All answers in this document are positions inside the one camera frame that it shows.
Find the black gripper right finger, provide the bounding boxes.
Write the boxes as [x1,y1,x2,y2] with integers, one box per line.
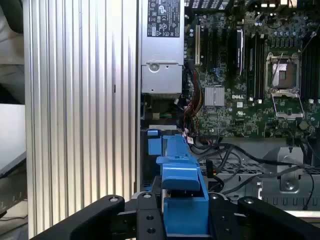
[208,192,320,240]

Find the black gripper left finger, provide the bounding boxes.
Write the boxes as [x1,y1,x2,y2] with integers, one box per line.
[29,191,164,240]

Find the blue disk carrier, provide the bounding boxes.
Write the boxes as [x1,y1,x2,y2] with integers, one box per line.
[146,128,165,156]
[156,133,210,238]

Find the black disk wire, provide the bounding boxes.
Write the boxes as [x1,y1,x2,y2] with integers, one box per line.
[198,152,243,192]

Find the metal disk bay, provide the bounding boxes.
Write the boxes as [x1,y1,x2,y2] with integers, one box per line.
[199,146,320,213]

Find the black RAM slot bank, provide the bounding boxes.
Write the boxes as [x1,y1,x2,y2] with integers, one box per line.
[246,31,266,102]
[300,36,320,102]

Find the white expansion slot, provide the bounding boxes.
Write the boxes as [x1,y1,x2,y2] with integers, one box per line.
[194,24,201,66]

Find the black open PC case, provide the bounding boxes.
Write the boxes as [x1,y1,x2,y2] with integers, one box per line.
[136,0,320,218]

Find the green motherboard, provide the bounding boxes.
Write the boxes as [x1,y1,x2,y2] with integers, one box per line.
[184,9,320,141]

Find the metal socket cover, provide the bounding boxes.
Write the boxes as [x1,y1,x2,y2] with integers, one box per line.
[270,89,305,121]

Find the silver chipset heat sink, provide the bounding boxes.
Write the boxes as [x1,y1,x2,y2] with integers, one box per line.
[204,86,226,107]

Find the CPU socket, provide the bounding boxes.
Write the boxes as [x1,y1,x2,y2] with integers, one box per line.
[266,51,301,90]

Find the silver power supply unit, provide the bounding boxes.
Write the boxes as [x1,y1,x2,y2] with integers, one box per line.
[140,0,185,95]

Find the dark office chair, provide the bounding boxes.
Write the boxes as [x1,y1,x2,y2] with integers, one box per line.
[0,0,25,35]

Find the long black wire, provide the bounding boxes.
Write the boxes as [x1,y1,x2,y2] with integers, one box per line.
[191,142,305,169]

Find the red yellow wire bundle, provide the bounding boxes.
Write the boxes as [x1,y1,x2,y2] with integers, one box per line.
[183,68,204,139]

